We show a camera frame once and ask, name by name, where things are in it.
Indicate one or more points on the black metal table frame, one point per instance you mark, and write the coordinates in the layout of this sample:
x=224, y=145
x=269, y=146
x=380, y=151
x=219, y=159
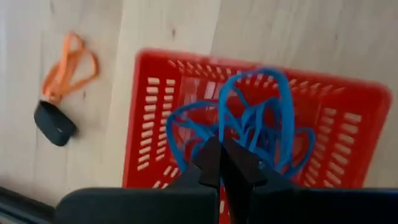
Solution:
x=21, y=202

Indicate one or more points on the red plastic basket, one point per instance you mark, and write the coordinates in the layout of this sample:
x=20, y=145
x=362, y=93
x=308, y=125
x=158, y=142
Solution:
x=342, y=102

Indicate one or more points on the orange rubber band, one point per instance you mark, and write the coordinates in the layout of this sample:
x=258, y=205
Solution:
x=62, y=77

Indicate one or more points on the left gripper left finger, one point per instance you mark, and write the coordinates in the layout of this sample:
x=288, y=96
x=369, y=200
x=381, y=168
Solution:
x=155, y=205

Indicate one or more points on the wide black rubber band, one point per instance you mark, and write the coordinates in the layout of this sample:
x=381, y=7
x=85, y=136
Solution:
x=54, y=124

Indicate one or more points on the blue rubber band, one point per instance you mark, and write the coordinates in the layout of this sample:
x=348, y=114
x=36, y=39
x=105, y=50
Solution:
x=169, y=130
x=248, y=118
x=312, y=140
x=289, y=115

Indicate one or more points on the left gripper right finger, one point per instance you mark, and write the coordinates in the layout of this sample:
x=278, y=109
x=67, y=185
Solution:
x=311, y=205

